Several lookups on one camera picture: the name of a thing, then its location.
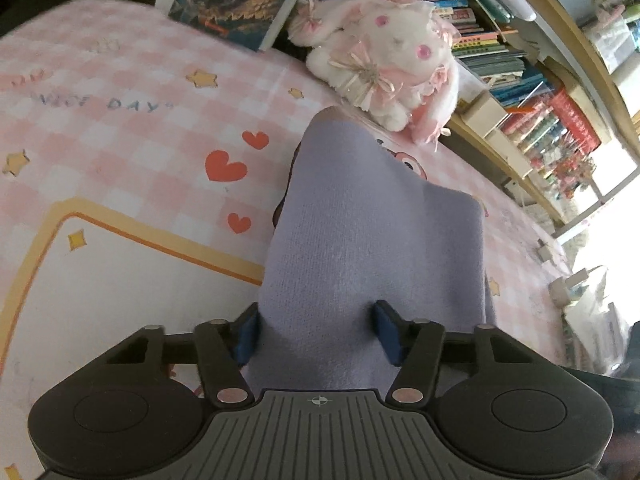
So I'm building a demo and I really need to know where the stack of books at right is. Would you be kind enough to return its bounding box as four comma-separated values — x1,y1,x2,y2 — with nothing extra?
562,302,629,376

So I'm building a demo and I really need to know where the small white box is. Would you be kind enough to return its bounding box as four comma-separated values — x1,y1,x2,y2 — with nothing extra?
460,91,508,138

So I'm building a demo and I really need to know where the lilac and mauve sweater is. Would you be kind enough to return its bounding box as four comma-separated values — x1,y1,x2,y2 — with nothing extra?
244,107,496,391

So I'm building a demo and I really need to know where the pink white plush bunny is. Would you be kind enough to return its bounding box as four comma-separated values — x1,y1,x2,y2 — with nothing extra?
288,0,460,144

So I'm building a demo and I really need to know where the white charger plug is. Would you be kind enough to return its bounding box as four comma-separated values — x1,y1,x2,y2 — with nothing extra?
536,238,601,310

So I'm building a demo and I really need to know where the pink checked tablecloth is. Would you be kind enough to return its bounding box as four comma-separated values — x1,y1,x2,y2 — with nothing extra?
1,0,566,479

